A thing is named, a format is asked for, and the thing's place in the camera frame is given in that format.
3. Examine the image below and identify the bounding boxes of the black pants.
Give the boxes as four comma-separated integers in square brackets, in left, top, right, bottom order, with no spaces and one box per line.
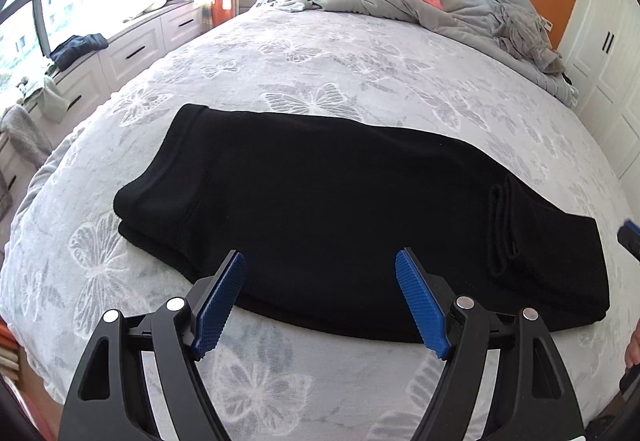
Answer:
[114,104,612,344]

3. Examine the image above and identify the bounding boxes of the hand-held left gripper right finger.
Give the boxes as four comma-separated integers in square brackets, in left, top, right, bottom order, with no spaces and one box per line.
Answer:
[395,247,586,441]

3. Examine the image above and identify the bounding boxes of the white window drawer cabinet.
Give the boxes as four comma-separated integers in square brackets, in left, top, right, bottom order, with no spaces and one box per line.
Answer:
[0,0,221,222]

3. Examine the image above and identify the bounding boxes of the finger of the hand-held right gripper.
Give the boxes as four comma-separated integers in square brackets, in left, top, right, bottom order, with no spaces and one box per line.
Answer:
[617,218,640,264]

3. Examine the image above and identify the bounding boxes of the pale green cloth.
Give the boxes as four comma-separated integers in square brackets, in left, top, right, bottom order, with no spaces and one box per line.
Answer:
[15,71,68,118]

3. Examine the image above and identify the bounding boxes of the crumpled grey garment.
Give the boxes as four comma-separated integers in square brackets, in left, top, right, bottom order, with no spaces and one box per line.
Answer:
[495,4,567,73]

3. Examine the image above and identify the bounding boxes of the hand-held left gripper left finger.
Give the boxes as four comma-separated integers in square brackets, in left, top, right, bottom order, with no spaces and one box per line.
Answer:
[59,249,247,441]

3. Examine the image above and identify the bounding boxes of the grey towel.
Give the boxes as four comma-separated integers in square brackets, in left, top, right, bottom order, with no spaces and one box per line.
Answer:
[0,104,53,168]

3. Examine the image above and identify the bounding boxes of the person's right forearm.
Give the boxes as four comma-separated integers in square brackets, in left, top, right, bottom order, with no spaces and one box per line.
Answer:
[625,320,640,370]

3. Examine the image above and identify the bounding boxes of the white wardrobe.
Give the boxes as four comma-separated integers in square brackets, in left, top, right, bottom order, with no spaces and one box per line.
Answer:
[557,0,640,182]

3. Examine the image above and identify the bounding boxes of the dark blue folded clothes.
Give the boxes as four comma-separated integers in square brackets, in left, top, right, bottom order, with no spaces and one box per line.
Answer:
[50,34,110,70]

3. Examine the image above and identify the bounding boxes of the bed with butterfly bedspread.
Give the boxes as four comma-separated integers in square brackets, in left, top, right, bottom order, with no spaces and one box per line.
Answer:
[0,4,640,441]

